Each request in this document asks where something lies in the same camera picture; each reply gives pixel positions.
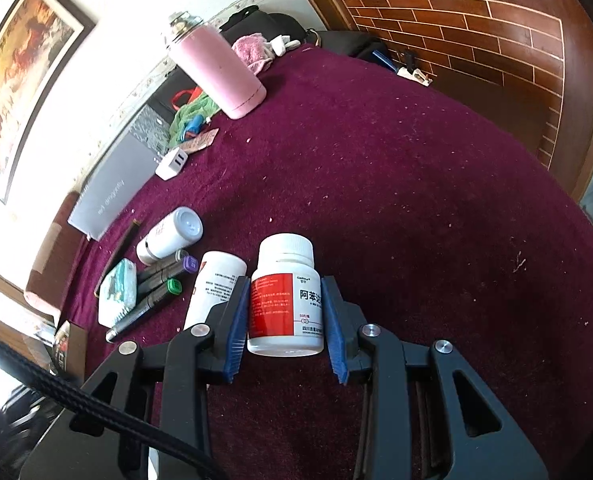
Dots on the green cloth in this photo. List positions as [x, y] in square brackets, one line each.
[186, 112]

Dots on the light blue tissue pack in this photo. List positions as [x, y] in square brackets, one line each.
[116, 292]

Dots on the black marker purple cap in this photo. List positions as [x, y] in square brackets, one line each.
[174, 271]

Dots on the wooden brick pattern headboard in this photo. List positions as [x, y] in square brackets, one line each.
[476, 35]

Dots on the black marker grey cap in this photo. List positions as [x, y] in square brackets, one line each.
[164, 262]

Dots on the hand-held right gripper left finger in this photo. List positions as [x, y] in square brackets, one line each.
[236, 330]

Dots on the small blue object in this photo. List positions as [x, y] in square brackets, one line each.
[194, 124]

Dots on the black pouch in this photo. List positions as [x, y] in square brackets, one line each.
[351, 42]

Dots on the framed painting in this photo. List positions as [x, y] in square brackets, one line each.
[21, 85]

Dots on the pink towel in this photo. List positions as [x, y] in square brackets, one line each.
[251, 50]

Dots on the white pill bottle grey neck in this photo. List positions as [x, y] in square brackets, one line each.
[169, 237]

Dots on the pink thermos bottle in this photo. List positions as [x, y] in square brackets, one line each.
[216, 65]

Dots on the black marker green cap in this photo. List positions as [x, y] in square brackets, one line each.
[141, 310]

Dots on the blue pen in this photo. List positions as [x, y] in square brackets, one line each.
[384, 61]

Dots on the grey rectangular box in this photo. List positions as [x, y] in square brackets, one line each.
[111, 190]

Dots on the white bottle red text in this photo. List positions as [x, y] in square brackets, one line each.
[211, 285]

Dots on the white usb charger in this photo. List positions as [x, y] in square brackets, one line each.
[171, 165]

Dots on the white bottle red label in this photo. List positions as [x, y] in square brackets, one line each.
[281, 310]

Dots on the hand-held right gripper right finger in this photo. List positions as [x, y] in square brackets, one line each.
[336, 330]

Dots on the pink patterned sachet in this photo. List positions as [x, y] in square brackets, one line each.
[199, 142]

